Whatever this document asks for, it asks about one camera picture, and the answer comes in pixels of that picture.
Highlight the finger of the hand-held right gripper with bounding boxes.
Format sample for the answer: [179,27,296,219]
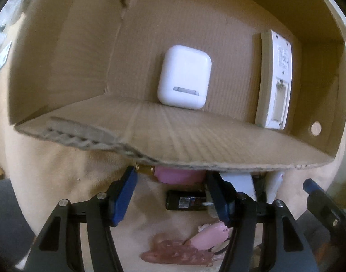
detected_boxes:
[302,178,346,243]

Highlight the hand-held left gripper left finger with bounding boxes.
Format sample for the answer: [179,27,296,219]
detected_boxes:
[24,166,138,272]

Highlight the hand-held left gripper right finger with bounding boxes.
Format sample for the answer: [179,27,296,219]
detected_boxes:
[205,171,322,272]

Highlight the white rectangular adapter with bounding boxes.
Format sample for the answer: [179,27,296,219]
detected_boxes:
[220,172,257,202]

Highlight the opaque pink hair clip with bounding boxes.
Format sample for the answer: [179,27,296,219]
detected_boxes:
[190,222,230,250]

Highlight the black cylindrical device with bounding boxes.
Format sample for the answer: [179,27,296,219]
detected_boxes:
[166,190,211,211]

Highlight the translucent pink claw clip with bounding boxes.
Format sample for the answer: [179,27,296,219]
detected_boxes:
[141,239,219,267]

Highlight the brown cardboard box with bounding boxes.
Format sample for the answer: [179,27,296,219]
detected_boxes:
[9,0,346,173]

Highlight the pink tube with gold tip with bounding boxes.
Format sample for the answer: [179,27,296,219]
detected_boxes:
[135,164,204,184]

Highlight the grey cloth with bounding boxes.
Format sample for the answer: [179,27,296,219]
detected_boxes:
[0,180,37,271]

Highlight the white remote control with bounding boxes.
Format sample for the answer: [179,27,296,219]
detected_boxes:
[255,30,294,130]

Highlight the white earbuds case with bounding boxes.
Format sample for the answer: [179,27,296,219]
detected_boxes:
[157,45,212,110]

